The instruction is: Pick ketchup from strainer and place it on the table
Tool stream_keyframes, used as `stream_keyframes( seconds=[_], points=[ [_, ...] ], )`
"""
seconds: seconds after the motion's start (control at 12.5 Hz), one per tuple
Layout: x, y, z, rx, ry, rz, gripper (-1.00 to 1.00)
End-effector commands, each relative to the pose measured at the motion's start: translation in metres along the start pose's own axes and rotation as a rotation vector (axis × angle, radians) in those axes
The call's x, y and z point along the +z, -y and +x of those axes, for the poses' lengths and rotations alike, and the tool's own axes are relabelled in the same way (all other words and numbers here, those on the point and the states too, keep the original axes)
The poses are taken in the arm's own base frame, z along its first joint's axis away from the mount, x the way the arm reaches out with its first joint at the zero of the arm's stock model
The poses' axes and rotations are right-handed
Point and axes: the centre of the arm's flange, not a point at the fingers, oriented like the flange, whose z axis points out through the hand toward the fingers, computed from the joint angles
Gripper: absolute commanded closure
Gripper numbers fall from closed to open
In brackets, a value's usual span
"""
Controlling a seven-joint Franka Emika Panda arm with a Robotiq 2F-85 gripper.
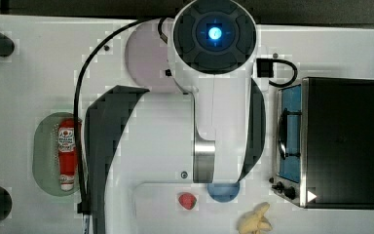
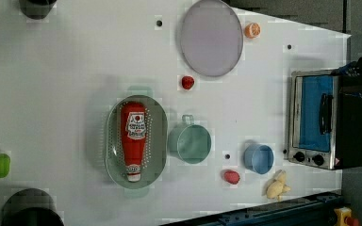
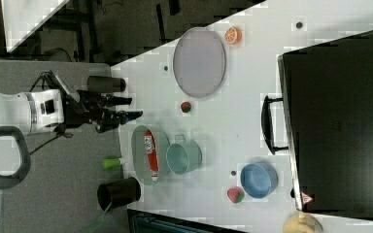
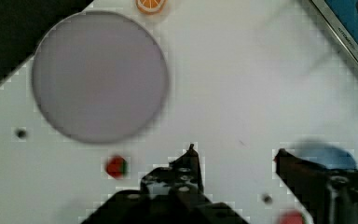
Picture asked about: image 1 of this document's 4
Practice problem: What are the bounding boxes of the green oval strainer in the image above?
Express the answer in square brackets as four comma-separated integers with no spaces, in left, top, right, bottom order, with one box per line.
[32,112,79,197]

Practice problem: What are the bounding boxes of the red ketchup bottle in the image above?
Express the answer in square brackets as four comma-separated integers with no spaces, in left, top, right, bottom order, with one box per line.
[57,118,77,191]

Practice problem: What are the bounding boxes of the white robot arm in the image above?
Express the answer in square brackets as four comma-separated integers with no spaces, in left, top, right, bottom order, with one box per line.
[84,0,266,234]

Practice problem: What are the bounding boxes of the black toaster oven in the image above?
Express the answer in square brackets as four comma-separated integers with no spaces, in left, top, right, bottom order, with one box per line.
[270,77,374,210]

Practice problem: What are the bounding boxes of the blue cup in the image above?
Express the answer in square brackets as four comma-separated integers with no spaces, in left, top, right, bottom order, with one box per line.
[206,182,240,203]

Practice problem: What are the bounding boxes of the lilac round plate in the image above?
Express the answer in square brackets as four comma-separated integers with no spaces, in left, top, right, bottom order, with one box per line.
[125,19,179,93]

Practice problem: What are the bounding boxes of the red strawberry toy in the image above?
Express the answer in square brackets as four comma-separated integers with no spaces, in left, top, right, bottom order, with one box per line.
[178,193,197,211]

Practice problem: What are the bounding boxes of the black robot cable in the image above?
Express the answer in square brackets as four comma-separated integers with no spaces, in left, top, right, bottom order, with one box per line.
[73,18,173,214]

